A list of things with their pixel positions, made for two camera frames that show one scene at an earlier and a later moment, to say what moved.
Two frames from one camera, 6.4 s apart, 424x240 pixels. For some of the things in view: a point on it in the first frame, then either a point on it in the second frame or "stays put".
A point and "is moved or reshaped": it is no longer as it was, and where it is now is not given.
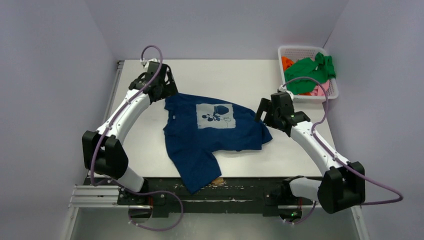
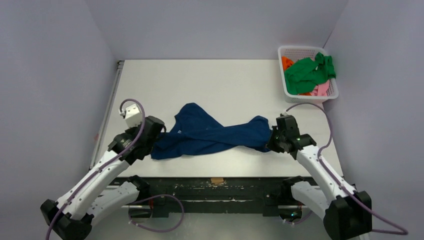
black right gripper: (265, 112) → (276, 139)
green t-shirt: (321, 69) stays put
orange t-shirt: (286, 62) stays put
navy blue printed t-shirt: (197, 127) is moved or reshaped
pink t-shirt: (318, 90) stays put
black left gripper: (164, 88) → (154, 131)
